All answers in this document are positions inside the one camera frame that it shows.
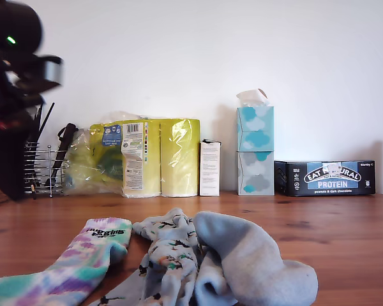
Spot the pastel tie-dye sock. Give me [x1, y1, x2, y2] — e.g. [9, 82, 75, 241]
[0, 216, 133, 306]

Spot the blue bird print sock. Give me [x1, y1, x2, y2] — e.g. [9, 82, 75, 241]
[132, 207, 201, 306]
[89, 269, 147, 306]

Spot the plain light blue sock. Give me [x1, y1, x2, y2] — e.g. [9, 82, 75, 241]
[193, 248, 239, 306]
[193, 210, 319, 306]

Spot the thin black stick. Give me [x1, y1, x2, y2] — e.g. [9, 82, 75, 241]
[33, 105, 43, 141]
[37, 102, 56, 141]

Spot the yellow kitchen roll pack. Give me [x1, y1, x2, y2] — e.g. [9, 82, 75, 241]
[63, 110, 201, 199]

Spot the white cardboard carton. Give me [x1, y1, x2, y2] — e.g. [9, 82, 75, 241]
[199, 138, 223, 197]

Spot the blue cloud tissue box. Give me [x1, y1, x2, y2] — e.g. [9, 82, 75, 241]
[236, 106, 274, 152]

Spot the white tissue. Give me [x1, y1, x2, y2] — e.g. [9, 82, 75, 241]
[236, 89, 271, 109]

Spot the black protein bar box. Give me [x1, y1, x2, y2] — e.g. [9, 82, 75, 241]
[273, 159, 377, 198]

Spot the chrome wire utensil holder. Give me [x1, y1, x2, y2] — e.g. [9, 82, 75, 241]
[22, 142, 66, 198]

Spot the dark brown utensil handle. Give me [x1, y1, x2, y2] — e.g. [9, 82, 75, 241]
[49, 123, 80, 192]

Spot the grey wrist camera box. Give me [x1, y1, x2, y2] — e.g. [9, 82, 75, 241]
[17, 54, 65, 92]

